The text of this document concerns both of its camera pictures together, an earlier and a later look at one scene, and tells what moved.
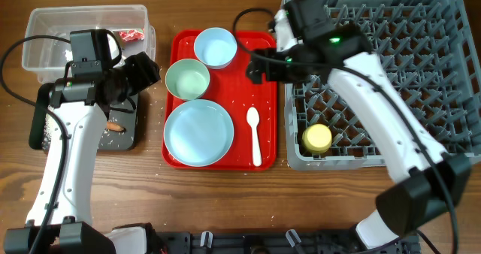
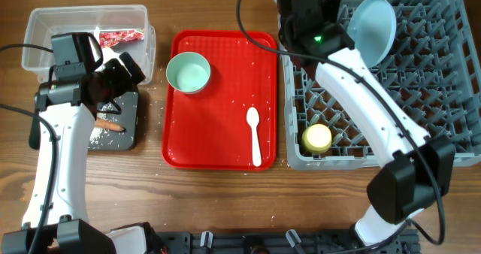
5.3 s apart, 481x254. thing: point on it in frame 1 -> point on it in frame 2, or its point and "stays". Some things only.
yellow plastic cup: x=317 y=138 stays
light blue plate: x=198 y=132 -> x=372 y=24
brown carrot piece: x=113 y=125 stays
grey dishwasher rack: x=424 y=35 stays
